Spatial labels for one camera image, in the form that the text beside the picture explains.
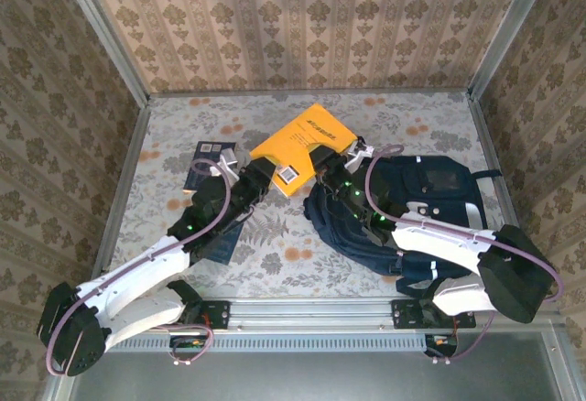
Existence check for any yellow book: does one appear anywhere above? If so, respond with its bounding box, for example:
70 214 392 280
250 103 358 199

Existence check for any blue paperback book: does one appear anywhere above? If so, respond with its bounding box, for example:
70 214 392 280
194 222 244 265

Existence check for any navy blue backpack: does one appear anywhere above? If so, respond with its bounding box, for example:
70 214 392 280
304 153 504 298

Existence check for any floral table cloth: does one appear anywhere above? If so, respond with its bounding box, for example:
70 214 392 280
101 92 527 300

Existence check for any wide aluminium extrusion beam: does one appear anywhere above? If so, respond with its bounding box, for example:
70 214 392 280
68 297 562 333

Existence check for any grey metal panel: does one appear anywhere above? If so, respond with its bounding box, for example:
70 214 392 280
43 320 586 401

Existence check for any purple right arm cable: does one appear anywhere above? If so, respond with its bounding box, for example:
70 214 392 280
364 144 565 365

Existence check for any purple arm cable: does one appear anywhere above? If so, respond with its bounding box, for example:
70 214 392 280
364 144 565 365
45 157 233 377

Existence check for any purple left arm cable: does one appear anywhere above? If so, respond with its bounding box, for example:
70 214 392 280
45 157 233 377

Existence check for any thin aluminium rail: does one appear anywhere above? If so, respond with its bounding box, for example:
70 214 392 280
146 87 472 98

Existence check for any aluminium side rail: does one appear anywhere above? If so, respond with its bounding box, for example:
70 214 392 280
85 101 152 300
466 93 523 237

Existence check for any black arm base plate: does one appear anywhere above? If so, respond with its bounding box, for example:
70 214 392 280
182 299 231 331
391 298 477 331

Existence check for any grey slotted cable duct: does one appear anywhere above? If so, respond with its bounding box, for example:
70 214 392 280
83 331 429 353

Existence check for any aluminium corner post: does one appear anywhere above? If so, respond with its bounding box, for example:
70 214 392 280
466 0 560 100
53 0 152 108

